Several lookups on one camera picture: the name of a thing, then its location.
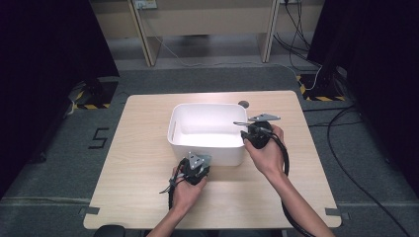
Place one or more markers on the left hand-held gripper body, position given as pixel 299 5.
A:
pixel 194 173

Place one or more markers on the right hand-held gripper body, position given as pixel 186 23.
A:
pixel 260 135

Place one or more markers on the white plastic storage bin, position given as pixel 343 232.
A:
pixel 207 128

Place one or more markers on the person's right hand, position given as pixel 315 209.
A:
pixel 270 158

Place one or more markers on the person's left hand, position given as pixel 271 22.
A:
pixel 186 197

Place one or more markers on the stand base with hazard tape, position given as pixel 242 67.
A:
pixel 324 89
pixel 95 95

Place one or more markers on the black chair part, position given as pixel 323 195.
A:
pixel 110 231

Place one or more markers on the grey floor tape piece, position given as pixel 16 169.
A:
pixel 332 212
pixel 89 210

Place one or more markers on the black curtain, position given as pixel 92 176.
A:
pixel 378 65
pixel 39 65

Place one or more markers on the white power strip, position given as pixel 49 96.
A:
pixel 146 4

